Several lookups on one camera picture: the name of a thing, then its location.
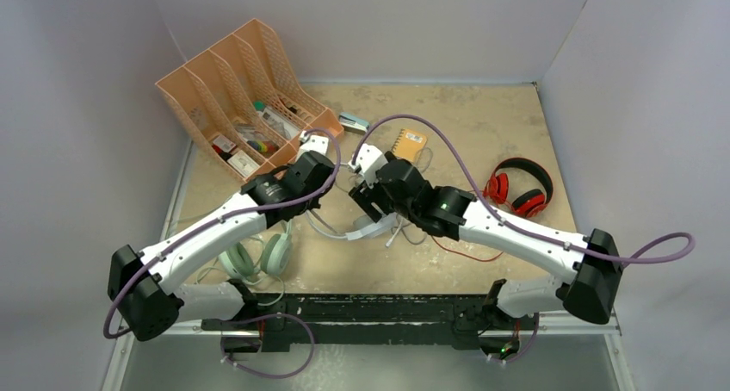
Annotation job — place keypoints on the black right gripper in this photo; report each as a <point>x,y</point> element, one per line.
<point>367,196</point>

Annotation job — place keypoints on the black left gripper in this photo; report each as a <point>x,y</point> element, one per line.
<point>315,204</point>

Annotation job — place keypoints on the white over-ear headphones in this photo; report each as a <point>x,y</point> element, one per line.
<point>365,227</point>

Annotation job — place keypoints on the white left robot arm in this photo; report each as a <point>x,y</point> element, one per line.
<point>142,284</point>

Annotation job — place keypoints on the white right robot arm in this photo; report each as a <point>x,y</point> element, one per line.
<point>583,275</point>

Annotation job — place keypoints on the red black headphones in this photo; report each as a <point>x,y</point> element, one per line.
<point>520,200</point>

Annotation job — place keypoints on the yellow spiral notebook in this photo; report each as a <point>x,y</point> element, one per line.
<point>409,144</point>

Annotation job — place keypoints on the colourful marker set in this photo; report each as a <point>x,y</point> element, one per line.
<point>264,147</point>

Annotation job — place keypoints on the light blue stapler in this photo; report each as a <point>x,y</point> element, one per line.
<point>353,124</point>

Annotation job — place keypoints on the clear plastic ruler pouch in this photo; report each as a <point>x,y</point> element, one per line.
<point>279,123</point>

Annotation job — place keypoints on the white staples box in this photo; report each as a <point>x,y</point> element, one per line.
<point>243,164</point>

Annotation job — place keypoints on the red white small box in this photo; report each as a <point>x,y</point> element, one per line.
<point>221,142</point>

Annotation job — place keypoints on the peach plastic file organizer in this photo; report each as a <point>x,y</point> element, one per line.
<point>220,90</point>

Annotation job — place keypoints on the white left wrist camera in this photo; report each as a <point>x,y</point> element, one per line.
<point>311,142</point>

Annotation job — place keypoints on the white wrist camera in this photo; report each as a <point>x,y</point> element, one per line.
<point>311,142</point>
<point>367,162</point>

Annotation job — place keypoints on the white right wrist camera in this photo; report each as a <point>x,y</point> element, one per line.
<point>367,162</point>

